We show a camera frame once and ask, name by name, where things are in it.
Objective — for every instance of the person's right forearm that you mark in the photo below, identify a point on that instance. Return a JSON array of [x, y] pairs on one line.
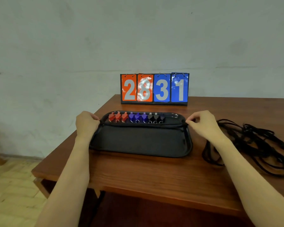
[[250, 186]]

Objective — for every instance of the black plastic tray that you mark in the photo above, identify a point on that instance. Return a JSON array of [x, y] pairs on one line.
[[142, 141]]

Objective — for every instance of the person's left forearm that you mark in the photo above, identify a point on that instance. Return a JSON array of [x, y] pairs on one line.
[[66, 186]]

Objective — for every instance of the person's right hand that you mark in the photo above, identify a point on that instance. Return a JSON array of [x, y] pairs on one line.
[[204, 126]]

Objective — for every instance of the orange and blue flip scoreboard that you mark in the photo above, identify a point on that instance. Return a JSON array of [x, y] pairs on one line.
[[155, 89]]

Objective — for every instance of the person's left hand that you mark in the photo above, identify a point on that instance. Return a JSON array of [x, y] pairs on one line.
[[86, 125]]

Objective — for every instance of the wooden desk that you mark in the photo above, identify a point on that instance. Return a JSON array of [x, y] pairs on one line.
[[156, 212]]

